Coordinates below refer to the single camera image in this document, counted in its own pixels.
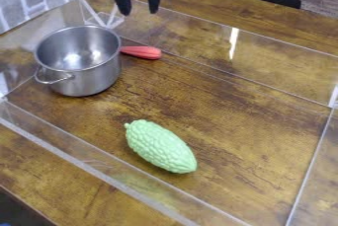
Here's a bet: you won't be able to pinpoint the stainless steel pot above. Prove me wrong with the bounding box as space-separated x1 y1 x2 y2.
34 25 121 97

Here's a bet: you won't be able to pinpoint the clear acrylic tray walls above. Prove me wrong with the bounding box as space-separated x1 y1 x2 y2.
0 0 338 226

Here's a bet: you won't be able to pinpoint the green bitter gourd toy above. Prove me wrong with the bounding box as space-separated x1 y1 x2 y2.
124 119 197 174

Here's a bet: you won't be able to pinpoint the orange spoon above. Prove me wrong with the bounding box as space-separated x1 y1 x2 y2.
120 46 163 60

